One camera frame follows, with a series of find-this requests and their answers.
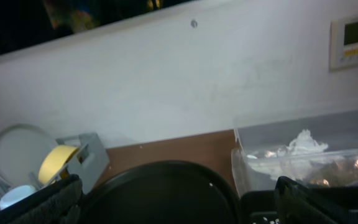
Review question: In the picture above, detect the round black tray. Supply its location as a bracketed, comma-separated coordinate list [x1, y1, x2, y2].
[79, 161, 242, 224]

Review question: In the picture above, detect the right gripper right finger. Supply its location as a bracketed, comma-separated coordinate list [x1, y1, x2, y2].
[273, 176, 353, 224]

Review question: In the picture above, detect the black rectangular bin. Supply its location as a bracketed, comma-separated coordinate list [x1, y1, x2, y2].
[239, 186, 358, 224]

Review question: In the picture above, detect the yellow plastic bowl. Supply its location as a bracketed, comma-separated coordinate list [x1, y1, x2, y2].
[38, 145, 79, 185]

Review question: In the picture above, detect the gold foil wrapper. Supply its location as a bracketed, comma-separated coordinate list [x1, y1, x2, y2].
[305, 156, 358, 187]

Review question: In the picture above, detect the light blue plastic cup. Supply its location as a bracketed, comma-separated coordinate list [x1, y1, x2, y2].
[0, 185, 37, 210]

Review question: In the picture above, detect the clear plastic bin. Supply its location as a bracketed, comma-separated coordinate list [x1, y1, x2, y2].
[231, 110, 358, 195]

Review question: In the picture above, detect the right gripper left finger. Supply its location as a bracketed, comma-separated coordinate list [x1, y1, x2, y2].
[0, 174, 83, 224]

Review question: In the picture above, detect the crumpled white tissue in bin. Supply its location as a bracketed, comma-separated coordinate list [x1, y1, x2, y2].
[247, 129, 331, 181]

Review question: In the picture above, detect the white wall control panel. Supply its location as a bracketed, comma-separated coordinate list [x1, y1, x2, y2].
[329, 15, 358, 70]

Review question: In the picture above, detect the grey dishwasher rack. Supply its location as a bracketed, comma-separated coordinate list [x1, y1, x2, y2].
[0, 133, 109, 199]

